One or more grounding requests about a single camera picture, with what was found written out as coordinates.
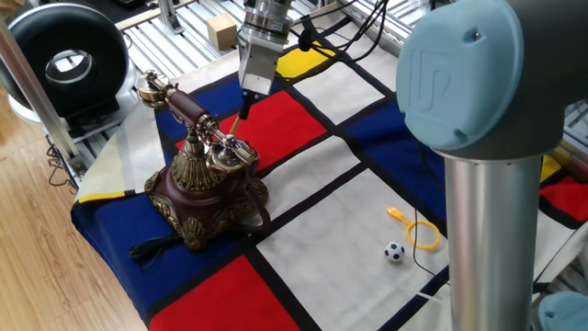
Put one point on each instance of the small toy soccer ball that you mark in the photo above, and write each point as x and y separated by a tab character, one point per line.
394	251

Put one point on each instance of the silver Schunk gripper body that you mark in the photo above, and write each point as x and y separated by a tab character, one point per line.
259	64

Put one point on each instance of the black round fan white base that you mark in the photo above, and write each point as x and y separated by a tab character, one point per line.
27	46

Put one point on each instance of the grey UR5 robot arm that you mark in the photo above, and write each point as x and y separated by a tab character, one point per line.
482	83

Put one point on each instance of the aluminium frame post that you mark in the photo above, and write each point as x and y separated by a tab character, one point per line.
41	106

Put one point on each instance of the wooden cube block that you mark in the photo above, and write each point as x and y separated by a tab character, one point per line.
222	31

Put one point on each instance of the white gripper adapter plate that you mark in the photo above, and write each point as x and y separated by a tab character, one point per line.
262	43

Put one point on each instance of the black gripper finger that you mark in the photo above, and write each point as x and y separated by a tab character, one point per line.
247	103

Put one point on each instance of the silver force torque sensor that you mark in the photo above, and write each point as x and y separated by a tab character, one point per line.
268	16

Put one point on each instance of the brown brass phone handset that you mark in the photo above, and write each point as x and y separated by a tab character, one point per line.
188	105

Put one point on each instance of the thin wooden stick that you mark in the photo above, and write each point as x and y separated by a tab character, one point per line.
234	125

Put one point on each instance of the colour block patterned tablecloth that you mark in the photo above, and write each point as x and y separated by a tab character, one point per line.
321	216

